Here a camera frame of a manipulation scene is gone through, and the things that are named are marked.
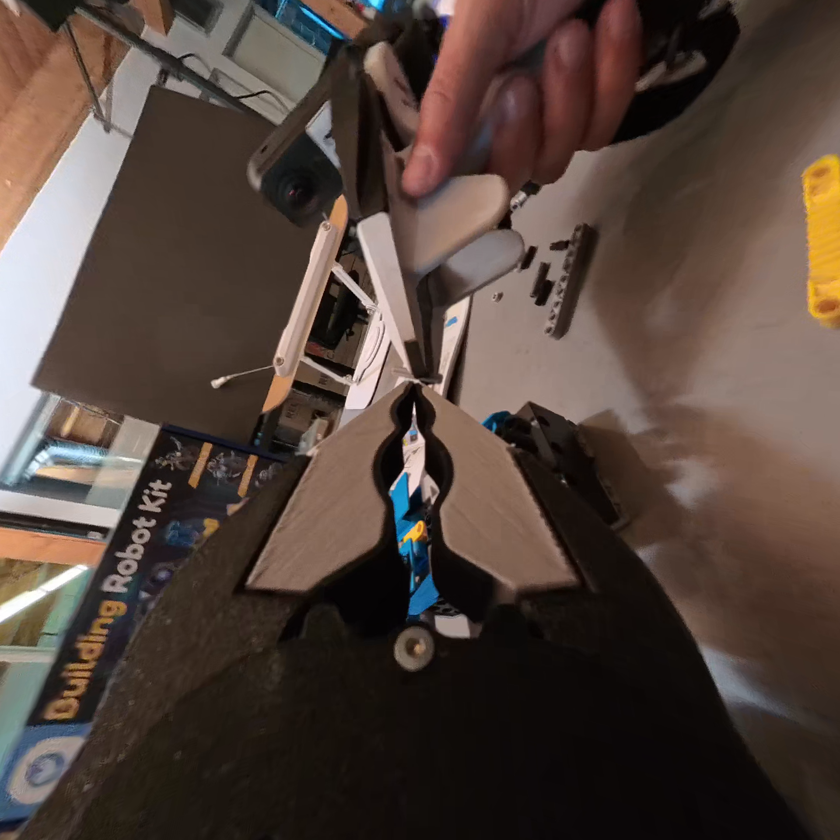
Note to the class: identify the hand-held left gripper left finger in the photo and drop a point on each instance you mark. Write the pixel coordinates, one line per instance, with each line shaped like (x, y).
(321, 518)

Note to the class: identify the long grey holed beam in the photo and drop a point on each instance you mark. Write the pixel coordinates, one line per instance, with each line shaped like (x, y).
(569, 282)

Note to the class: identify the dark brown board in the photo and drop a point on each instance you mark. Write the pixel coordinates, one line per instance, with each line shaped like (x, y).
(164, 275)

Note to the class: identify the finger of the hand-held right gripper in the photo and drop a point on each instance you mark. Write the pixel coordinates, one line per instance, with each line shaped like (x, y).
(387, 282)
(420, 328)

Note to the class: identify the partly built blue toy robot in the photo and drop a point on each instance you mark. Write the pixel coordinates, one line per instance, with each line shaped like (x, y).
(564, 453)

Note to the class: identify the dark blue kit box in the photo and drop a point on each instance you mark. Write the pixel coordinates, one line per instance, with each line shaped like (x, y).
(131, 558)

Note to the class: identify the person's right hand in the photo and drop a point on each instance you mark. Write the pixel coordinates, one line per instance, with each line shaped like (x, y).
(525, 98)

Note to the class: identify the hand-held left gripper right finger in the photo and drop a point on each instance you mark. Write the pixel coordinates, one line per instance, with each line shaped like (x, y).
(505, 518)

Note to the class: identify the yellow toothed rack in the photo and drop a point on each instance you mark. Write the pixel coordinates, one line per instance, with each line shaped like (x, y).
(823, 249)

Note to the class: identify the grey desk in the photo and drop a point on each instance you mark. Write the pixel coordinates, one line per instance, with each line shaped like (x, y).
(722, 295)

